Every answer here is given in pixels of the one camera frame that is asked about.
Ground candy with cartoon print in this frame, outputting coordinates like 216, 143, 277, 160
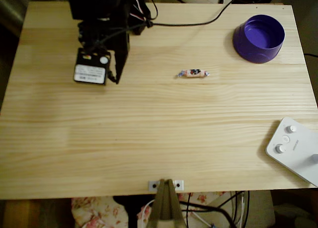
176, 69, 211, 79

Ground purple plastic bowl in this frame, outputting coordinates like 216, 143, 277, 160
232, 14, 286, 64

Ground floral patterned cloth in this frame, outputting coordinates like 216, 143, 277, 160
71, 191, 228, 228

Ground white lamp base with knobs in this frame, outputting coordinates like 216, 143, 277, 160
265, 117, 318, 188

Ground black camera box white label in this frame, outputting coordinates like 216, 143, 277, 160
73, 48, 111, 86

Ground red white servo wires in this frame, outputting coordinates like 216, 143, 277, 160
123, 0, 148, 22

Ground black power cable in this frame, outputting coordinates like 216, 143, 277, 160
148, 0, 159, 21

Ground long black camera cable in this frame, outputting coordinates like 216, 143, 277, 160
85, 0, 233, 51

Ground silver metal bracket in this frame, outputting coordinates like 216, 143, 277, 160
148, 179, 185, 191

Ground white cable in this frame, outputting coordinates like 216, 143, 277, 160
143, 199, 156, 224

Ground aluminium extrusion camera post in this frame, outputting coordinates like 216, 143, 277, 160
148, 178, 186, 228

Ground thick black cable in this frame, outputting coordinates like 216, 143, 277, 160
179, 200, 237, 228

